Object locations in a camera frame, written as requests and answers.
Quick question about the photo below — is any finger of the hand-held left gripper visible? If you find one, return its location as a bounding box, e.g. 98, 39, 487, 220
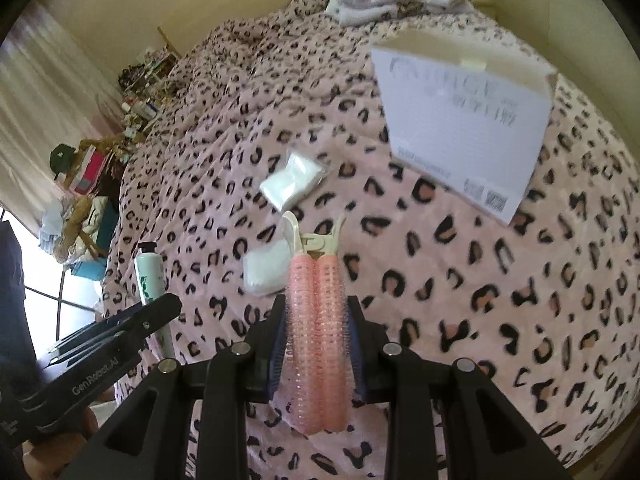
95, 293, 182, 343
47, 319, 147, 365

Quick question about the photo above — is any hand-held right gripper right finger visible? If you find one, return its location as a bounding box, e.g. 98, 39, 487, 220
345, 295, 572, 480

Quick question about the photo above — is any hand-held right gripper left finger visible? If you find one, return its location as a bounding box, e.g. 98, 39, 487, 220
60, 295, 291, 480

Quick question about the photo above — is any pink hair roller clip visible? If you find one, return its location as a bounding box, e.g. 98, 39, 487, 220
281, 211, 358, 436

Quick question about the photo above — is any white cardboard box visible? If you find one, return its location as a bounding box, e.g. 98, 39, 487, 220
369, 27, 557, 226

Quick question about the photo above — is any person's left hand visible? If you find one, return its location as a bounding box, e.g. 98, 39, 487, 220
20, 404, 101, 480

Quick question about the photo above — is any white green cream tube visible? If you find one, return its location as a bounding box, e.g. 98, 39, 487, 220
134, 241, 177, 359

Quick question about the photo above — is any dark cloth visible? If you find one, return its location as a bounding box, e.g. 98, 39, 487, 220
0, 217, 40, 378

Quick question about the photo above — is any white cotton pad packet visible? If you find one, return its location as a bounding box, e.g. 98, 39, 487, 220
259, 147, 329, 212
242, 239, 294, 297

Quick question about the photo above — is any teal box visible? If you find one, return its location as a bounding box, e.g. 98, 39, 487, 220
90, 199, 122, 260

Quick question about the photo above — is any leopard print pink blanket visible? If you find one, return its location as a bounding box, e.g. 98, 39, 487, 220
97, 0, 640, 480

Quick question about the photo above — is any pink box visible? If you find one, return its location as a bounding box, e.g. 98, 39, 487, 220
70, 150, 112, 196

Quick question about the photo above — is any dark green cap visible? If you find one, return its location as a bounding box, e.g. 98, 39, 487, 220
49, 143, 78, 177

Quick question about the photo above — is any pale pink curtain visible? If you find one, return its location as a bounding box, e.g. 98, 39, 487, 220
0, 0, 128, 233

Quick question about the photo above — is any wooden headboard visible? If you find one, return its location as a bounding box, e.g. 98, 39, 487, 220
157, 25, 184, 58

